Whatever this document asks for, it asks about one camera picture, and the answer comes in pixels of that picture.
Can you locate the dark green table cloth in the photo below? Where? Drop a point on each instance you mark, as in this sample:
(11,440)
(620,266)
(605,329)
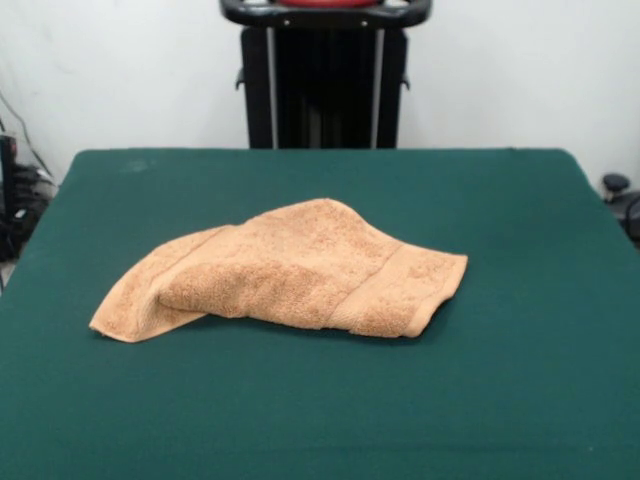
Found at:
(150,390)

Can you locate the black bag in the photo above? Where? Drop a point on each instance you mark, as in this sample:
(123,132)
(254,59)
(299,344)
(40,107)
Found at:
(15,235)

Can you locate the black office chair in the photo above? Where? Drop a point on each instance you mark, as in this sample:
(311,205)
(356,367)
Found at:
(616,182)

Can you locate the peach terry towel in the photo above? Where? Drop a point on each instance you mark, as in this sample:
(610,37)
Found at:
(300,270)

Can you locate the red robot base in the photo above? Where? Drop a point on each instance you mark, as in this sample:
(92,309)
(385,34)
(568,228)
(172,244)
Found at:
(325,2)

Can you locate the black box with red mark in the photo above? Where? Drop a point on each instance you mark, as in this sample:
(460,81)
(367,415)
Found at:
(7,170)

